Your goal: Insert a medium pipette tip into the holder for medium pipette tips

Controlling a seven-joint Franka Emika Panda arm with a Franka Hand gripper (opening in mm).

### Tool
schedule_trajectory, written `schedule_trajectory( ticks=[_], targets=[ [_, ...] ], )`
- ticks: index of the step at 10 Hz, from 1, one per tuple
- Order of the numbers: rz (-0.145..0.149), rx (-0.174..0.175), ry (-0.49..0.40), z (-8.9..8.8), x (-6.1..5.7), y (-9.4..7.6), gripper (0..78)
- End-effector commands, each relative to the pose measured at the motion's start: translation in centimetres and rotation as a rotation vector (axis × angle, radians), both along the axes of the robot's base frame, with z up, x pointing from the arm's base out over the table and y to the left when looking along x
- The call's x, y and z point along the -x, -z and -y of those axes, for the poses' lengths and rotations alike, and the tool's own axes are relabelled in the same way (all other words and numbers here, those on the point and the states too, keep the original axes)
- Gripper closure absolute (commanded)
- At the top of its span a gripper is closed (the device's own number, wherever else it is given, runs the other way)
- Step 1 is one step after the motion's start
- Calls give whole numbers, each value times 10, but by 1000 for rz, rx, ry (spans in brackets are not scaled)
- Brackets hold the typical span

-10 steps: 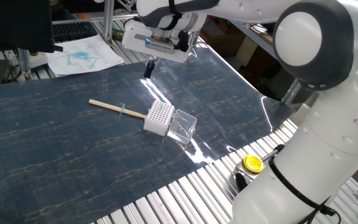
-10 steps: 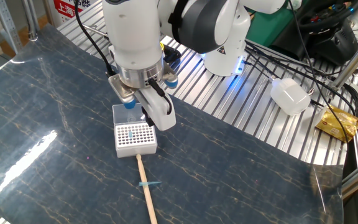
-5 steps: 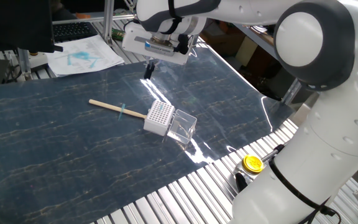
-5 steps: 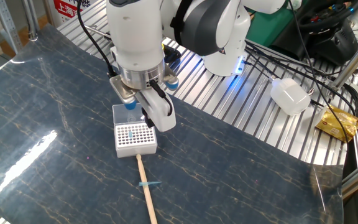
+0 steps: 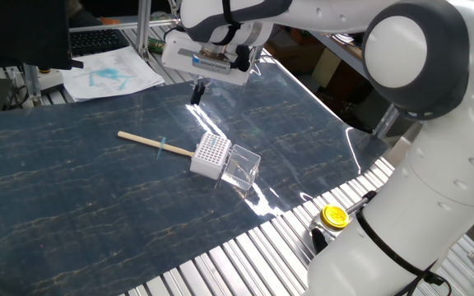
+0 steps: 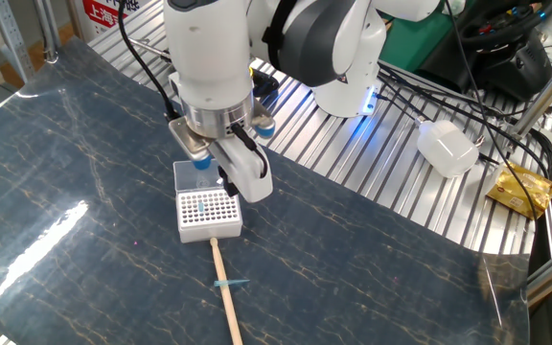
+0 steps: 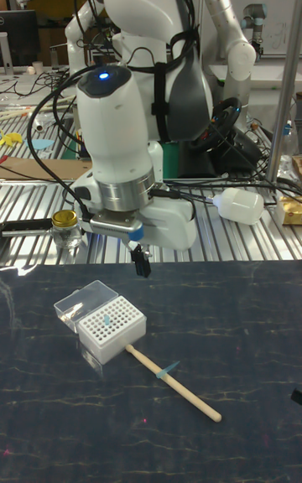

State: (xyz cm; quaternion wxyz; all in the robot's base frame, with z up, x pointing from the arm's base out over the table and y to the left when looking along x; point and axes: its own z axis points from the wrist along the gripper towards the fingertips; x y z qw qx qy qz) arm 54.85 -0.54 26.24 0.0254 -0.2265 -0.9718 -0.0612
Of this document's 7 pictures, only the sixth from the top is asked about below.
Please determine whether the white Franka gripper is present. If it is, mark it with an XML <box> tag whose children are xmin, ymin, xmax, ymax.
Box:
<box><xmin>207</xmin><ymin>138</ymin><xmax>274</xmax><ymax>203</ymax></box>

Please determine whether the white pipette tip box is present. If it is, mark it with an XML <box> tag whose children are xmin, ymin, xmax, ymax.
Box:
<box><xmin>172</xmin><ymin>158</ymin><xmax>244</xmax><ymax>244</ymax></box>

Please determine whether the long wooden stick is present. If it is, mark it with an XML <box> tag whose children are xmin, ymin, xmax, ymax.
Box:
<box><xmin>209</xmin><ymin>237</ymin><xmax>244</xmax><ymax>345</ymax></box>

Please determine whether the dark marble pattern mat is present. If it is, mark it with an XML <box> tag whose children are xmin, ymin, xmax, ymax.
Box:
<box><xmin>0</xmin><ymin>36</ymin><xmax>531</xmax><ymax>345</ymax></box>

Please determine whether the silver metal rod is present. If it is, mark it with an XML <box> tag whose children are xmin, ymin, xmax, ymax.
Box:
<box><xmin>126</xmin><ymin>36</ymin><xmax>172</xmax><ymax>61</ymax></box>

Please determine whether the red white printed sign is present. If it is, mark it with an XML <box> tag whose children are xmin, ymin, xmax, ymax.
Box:
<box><xmin>81</xmin><ymin>0</ymin><xmax>129</xmax><ymax>35</ymax></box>

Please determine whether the green board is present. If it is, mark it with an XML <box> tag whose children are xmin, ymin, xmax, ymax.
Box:
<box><xmin>379</xmin><ymin>16</ymin><xmax>452</xmax><ymax>87</ymax></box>

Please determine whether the steel tube pair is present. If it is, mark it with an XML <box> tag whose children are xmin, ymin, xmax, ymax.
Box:
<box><xmin>34</xmin><ymin>0</ymin><xmax>61</xmax><ymax>63</ymax></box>

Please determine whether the gold foil snack packet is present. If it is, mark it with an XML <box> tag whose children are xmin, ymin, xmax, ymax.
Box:
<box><xmin>485</xmin><ymin>160</ymin><xmax>552</xmax><ymax>220</ymax></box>

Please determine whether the black racing wheel controller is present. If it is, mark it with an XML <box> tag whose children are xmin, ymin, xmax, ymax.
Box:
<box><xmin>419</xmin><ymin>0</ymin><xmax>552</xmax><ymax>103</ymax></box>

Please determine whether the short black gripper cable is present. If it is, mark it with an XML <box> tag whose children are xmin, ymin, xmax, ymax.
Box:
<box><xmin>230</xmin><ymin>123</ymin><xmax>270</xmax><ymax>181</ymax></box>

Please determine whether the black camera cable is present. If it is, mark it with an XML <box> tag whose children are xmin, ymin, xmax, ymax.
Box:
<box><xmin>116</xmin><ymin>0</ymin><xmax>181</xmax><ymax>121</ymax></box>

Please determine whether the grey perforated shelf post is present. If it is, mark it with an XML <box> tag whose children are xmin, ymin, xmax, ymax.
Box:
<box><xmin>0</xmin><ymin>0</ymin><xmax>36</xmax><ymax>83</ymax></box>

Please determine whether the aluminium frame post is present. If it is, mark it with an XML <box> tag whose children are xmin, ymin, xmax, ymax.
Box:
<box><xmin>510</xmin><ymin>40</ymin><xmax>552</xmax><ymax>140</ymax></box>

